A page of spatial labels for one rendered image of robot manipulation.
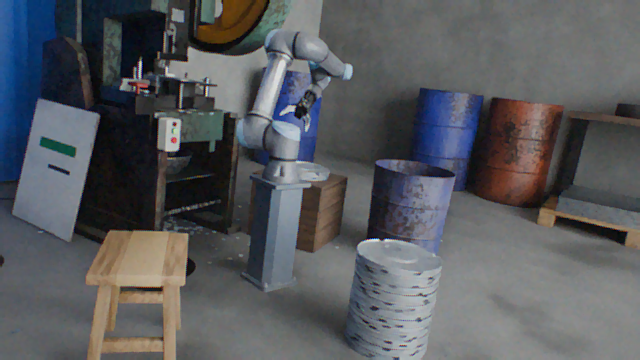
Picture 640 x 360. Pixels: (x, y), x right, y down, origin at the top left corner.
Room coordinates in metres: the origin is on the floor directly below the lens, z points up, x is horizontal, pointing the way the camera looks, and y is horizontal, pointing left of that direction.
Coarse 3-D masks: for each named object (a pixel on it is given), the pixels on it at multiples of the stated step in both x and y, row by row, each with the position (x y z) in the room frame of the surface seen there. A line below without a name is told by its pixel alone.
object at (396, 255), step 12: (372, 240) 1.73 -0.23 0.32; (384, 240) 1.75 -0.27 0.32; (360, 252) 1.59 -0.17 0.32; (372, 252) 1.60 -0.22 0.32; (384, 252) 1.60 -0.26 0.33; (396, 252) 1.62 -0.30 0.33; (408, 252) 1.64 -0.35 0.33; (420, 252) 1.67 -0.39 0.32; (432, 252) 1.67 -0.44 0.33; (384, 264) 1.51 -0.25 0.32; (396, 264) 1.52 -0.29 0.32; (408, 264) 1.54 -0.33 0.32; (420, 264) 1.55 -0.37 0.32; (432, 264) 1.57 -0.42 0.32
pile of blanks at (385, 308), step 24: (360, 264) 1.56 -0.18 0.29; (360, 288) 1.54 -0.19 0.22; (384, 288) 1.48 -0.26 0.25; (408, 288) 1.48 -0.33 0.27; (432, 288) 1.51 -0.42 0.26; (360, 312) 1.52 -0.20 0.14; (384, 312) 1.47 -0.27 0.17; (408, 312) 1.47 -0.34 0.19; (432, 312) 1.56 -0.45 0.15; (360, 336) 1.51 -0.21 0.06; (384, 336) 1.47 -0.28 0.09; (408, 336) 1.47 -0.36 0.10
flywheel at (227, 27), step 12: (216, 0) 2.81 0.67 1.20; (228, 0) 2.73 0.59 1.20; (240, 0) 2.69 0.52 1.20; (252, 0) 2.65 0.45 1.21; (264, 0) 2.57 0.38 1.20; (228, 12) 2.73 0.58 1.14; (240, 12) 2.69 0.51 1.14; (252, 12) 2.61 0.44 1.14; (216, 24) 2.77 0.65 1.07; (228, 24) 2.72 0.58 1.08; (240, 24) 2.64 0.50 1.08; (252, 24) 2.60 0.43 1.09; (204, 36) 2.76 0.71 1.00; (216, 36) 2.72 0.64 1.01; (228, 36) 2.68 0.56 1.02; (240, 36) 2.64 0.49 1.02
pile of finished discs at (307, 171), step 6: (300, 162) 2.76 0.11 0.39; (306, 162) 2.76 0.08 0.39; (300, 168) 2.56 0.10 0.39; (306, 168) 2.58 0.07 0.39; (312, 168) 2.60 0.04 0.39; (318, 168) 2.65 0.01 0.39; (300, 174) 2.49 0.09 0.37; (306, 174) 2.48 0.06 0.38; (312, 174) 2.48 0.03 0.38; (318, 174) 2.52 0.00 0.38; (324, 174) 2.55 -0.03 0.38; (312, 180) 2.49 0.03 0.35; (318, 180) 2.51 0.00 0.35
